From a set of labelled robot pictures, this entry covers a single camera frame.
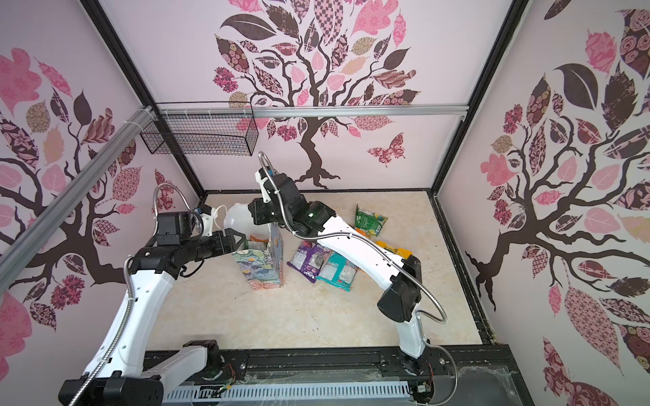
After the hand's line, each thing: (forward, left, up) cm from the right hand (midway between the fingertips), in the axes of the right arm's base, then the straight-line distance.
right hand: (250, 202), depth 69 cm
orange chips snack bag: (+7, +4, -31) cm, 32 cm away
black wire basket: (+39, +26, -1) cm, 47 cm away
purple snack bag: (0, -14, -33) cm, 35 cm away
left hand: (-6, +6, -12) cm, 15 cm away
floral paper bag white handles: (-10, -2, -15) cm, 18 cm away
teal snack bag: (-6, -25, -32) cm, 41 cm away
